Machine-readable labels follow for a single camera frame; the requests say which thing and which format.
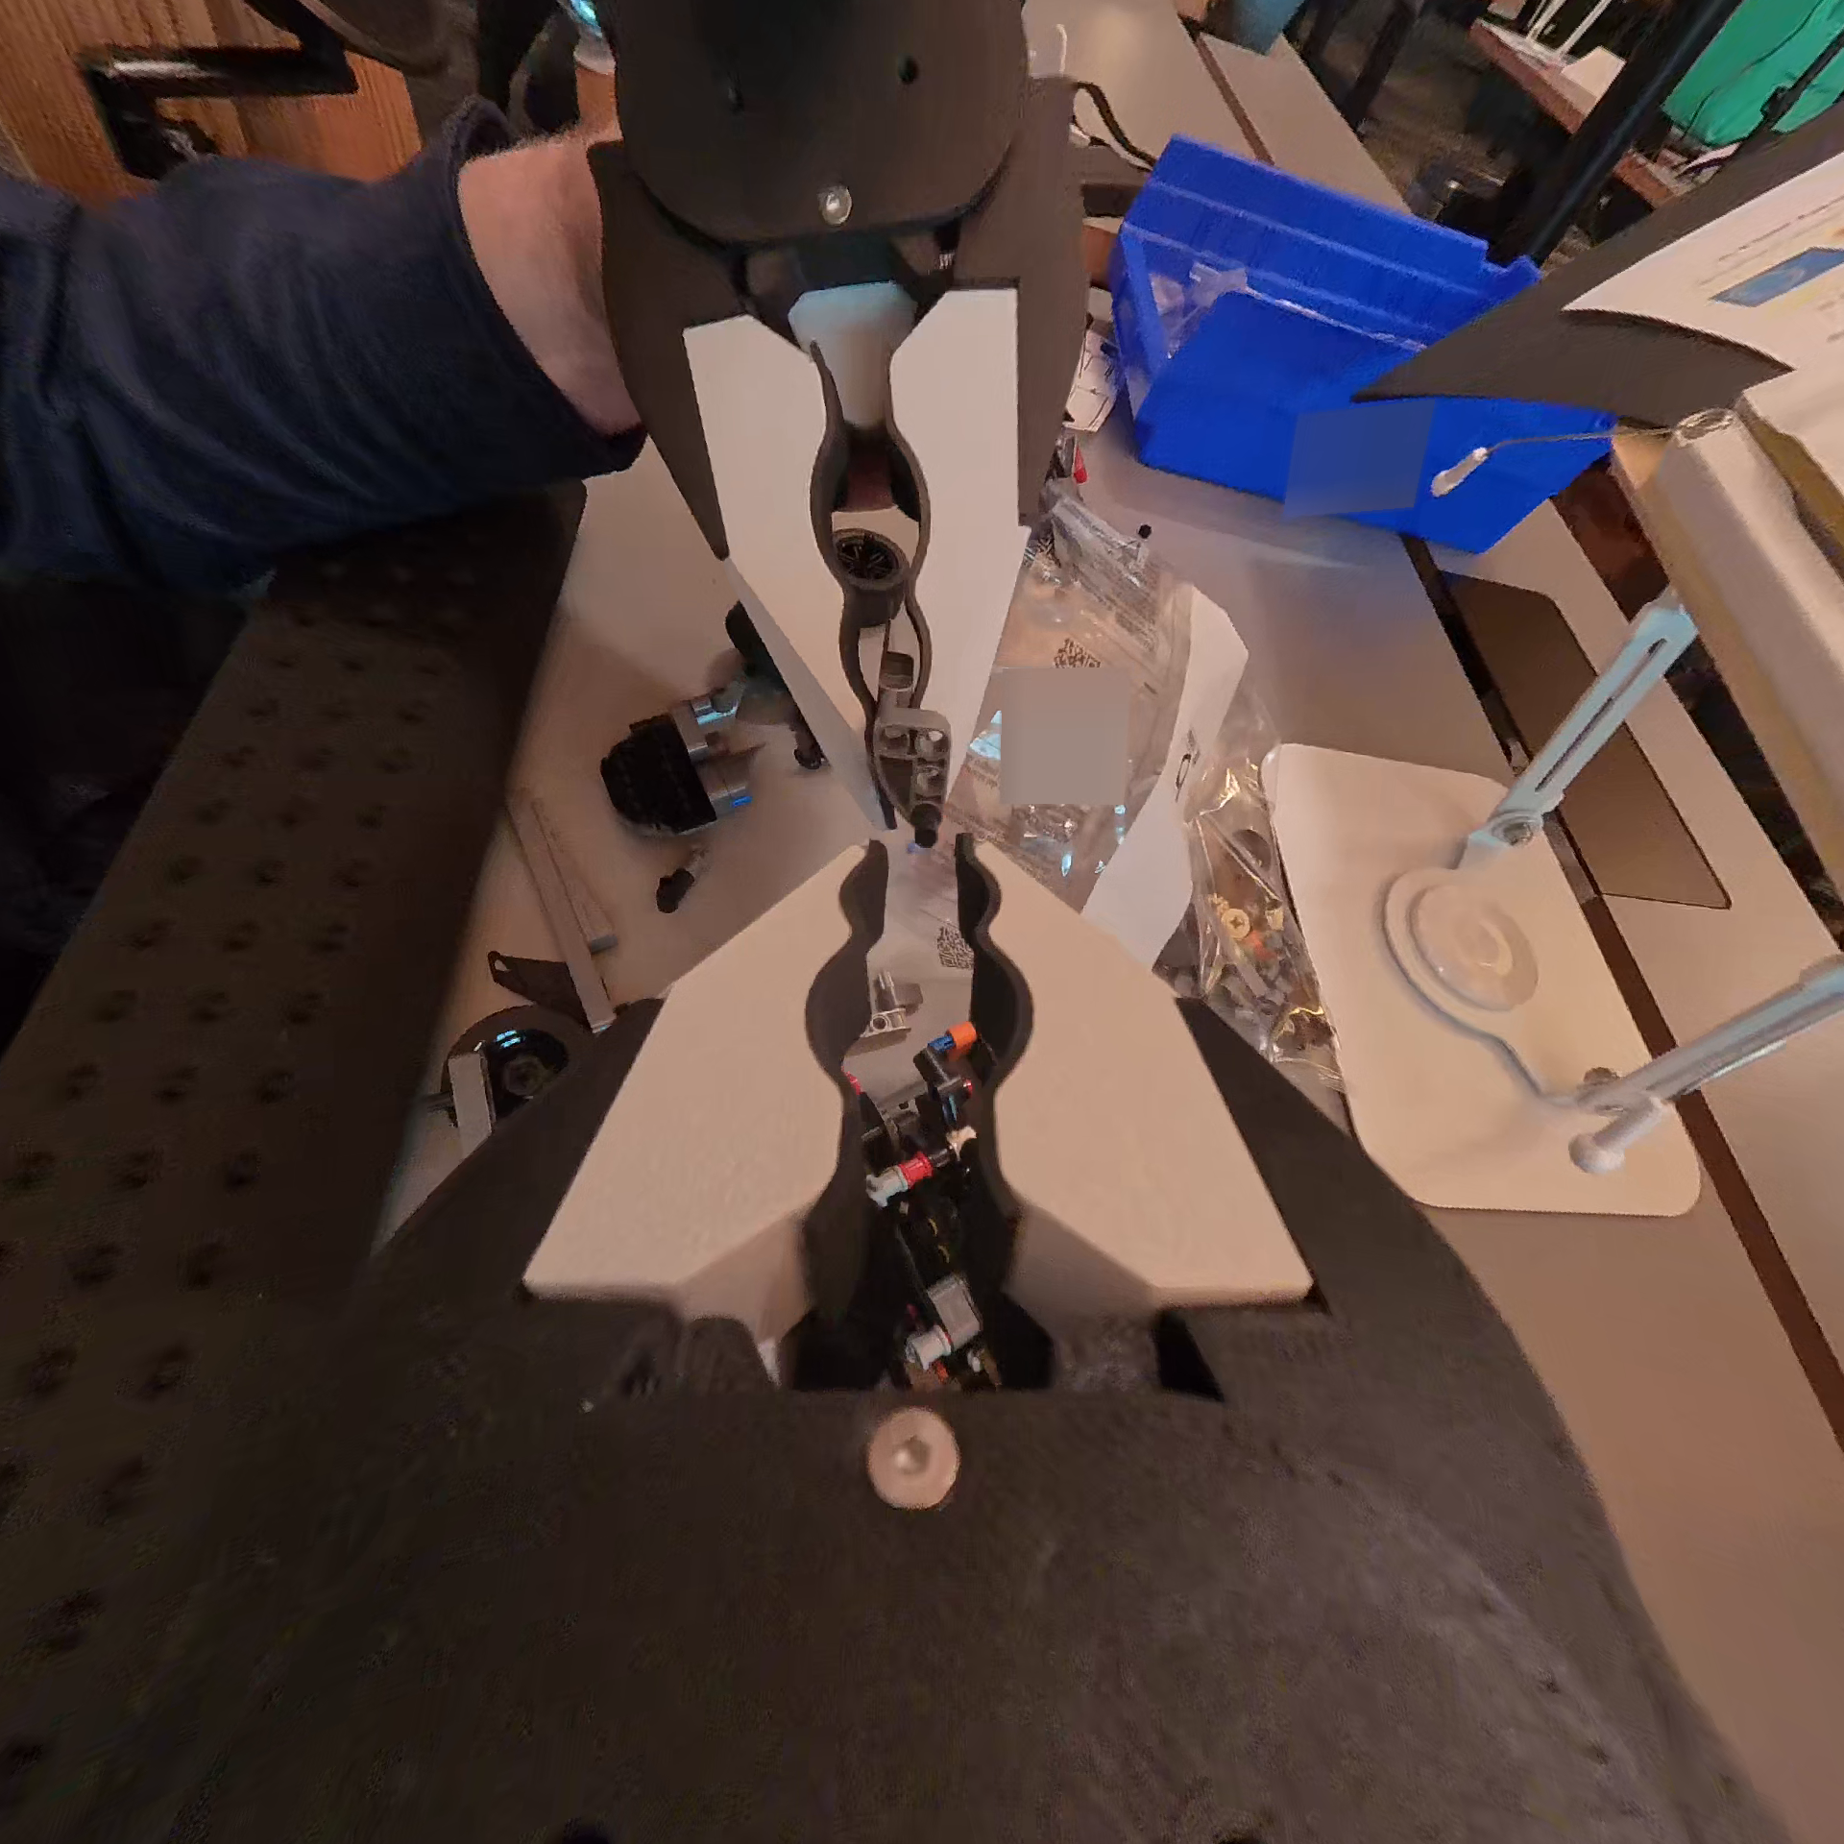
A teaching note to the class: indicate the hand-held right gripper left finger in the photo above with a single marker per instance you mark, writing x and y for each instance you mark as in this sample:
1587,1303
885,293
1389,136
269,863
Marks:
692,1137

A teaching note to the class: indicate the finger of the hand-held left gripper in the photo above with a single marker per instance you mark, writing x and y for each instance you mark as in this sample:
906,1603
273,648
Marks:
764,462
974,462

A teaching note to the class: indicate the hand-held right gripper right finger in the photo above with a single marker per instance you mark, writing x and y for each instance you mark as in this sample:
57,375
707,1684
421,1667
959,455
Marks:
1137,1137

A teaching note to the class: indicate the plastic bag of lego parts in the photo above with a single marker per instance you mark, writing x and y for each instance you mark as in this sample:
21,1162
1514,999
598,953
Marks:
1255,923

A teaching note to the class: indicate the grey lego beam black pin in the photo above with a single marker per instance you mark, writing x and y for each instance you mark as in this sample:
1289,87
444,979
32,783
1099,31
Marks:
912,750

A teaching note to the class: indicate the lego instruction booklet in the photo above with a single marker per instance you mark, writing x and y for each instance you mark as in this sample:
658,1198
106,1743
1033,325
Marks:
1570,354

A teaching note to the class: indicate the person's left forearm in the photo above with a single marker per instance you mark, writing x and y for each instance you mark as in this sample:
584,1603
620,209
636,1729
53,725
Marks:
215,361

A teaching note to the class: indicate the large black lego tire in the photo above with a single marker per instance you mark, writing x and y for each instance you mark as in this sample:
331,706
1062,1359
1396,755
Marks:
504,1074

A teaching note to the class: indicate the black curved lego panel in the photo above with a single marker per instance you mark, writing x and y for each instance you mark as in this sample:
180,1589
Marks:
540,983

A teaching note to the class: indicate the small grey lego connector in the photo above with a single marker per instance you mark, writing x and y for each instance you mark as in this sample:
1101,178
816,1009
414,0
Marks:
889,1001

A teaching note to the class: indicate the small black lego piece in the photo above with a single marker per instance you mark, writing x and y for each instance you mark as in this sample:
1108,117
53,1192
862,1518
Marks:
681,877

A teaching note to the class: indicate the grey lego assembly black plate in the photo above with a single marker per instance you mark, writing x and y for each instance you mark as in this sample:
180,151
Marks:
677,772

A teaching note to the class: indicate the person's left hand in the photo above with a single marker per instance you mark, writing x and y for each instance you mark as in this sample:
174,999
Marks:
556,260

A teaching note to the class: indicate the clear plastic bag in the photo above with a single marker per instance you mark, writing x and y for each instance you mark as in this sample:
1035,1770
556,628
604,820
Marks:
1210,296

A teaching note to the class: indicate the white book stand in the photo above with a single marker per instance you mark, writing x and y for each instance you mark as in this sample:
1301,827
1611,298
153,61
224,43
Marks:
1441,1009

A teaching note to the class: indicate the blue plastic bin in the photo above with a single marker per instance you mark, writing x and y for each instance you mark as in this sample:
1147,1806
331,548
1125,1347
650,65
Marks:
1267,288

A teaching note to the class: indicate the black metal pole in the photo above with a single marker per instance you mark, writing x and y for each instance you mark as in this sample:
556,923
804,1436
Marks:
1627,114

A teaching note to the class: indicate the wooden post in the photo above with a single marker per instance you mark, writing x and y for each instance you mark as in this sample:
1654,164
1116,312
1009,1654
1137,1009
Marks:
57,87

